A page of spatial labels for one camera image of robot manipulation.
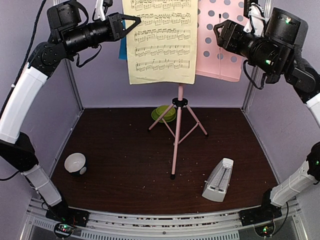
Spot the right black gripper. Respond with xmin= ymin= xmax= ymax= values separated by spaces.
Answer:
xmin=214 ymin=17 xmax=286 ymax=76

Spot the blue sheet music paper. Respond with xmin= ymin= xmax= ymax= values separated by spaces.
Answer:
xmin=118 ymin=37 xmax=128 ymax=60

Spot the pink music stand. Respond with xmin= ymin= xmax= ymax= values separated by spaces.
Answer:
xmin=148 ymin=0 xmax=245 ymax=179

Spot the yellow paper sheet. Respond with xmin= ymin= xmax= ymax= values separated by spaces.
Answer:
xmin=122 ymin=0 xmax=198 ymax=85

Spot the grey metronome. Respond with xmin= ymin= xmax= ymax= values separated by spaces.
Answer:
xmin=202 ymin=158 xmax=234 ymax=203

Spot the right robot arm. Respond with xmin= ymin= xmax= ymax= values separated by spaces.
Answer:
xmin=213 ymin=3 xmax=320 ymax=221

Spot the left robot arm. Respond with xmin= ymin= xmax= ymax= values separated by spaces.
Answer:
xmin=0 ymin=0 xmax=141 ymax=222

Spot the green bowl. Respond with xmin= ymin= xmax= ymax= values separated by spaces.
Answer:
xmin=156 ymin=105 xmax=176 ymax=122

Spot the white bowl dark outside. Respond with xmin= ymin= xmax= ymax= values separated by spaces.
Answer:
xmin=64 ymin=152 xmax=88 ymax=176

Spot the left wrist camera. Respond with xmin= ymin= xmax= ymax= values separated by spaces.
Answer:
xmin=92 ymin=0 xmax=113 ymax=22

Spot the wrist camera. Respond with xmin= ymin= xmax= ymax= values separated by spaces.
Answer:
xmin=243 ymin=0 xmax=266 ymax=37
xmin=92 ymin=0 xmax=113 ymax=22

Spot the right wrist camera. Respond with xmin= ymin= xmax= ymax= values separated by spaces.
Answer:
xmin=243 ymin=0 xmax=266 ymax=37

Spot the right frame post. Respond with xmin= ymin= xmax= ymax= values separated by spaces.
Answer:
xmin=242 ymin=0 xmax=274 ymax=115

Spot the frame post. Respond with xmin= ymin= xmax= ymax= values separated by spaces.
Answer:
xmin=242 ymin=0 xmax=274 ymax=115
xmin=50 ymin=0 xmax=84 ymax=112

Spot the left frame post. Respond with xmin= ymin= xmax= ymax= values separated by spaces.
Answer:
xmin=50 ymin=0 xmax=84 ymax=112

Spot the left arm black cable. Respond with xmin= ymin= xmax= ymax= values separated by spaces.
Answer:
xmin=0 ymin=0 xmax=48 ymax=116

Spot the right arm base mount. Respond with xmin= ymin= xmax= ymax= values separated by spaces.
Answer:
xmin=239 ymin=206 xmax=282 ymax=238

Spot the aluminium front rail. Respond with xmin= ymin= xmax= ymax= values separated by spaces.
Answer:
xmin=24 ymin=197 xmax=308 ymax=240

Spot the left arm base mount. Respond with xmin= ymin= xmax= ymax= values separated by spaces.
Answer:
xmin=45 ymin=208 xmax=90 ymax=239

